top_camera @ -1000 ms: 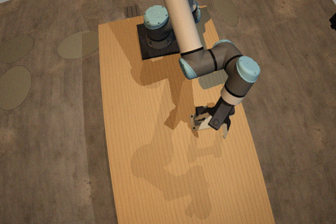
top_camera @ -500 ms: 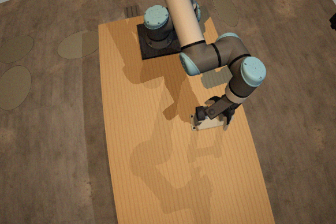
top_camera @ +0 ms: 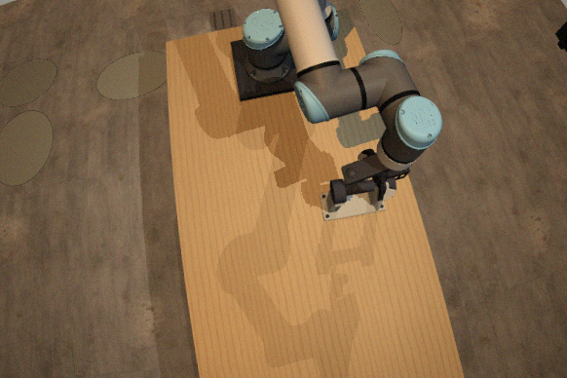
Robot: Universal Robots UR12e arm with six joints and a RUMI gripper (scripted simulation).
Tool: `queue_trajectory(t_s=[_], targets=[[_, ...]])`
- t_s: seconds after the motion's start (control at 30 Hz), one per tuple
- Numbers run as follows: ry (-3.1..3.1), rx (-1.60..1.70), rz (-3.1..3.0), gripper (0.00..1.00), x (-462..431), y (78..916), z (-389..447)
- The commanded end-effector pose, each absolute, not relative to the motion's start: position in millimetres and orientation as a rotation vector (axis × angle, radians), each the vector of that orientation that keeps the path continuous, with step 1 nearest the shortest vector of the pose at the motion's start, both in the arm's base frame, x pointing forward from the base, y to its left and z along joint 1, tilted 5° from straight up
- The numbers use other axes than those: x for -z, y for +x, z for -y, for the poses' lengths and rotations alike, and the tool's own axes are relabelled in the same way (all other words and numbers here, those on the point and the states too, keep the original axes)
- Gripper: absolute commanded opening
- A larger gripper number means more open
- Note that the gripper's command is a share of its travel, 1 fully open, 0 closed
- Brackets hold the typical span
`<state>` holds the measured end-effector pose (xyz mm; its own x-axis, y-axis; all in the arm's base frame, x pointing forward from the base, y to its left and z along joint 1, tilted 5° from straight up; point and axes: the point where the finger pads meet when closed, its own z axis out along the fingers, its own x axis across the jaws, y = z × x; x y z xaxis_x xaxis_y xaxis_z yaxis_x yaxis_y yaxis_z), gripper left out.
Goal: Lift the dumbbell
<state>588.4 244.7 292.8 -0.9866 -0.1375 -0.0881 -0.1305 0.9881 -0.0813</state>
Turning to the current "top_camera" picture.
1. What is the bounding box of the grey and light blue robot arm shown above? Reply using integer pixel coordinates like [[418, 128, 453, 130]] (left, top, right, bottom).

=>
[[243, 0, 442, 185]]

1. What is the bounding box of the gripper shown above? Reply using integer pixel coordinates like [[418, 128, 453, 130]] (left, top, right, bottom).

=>
[[358, 149, 410, 210]]

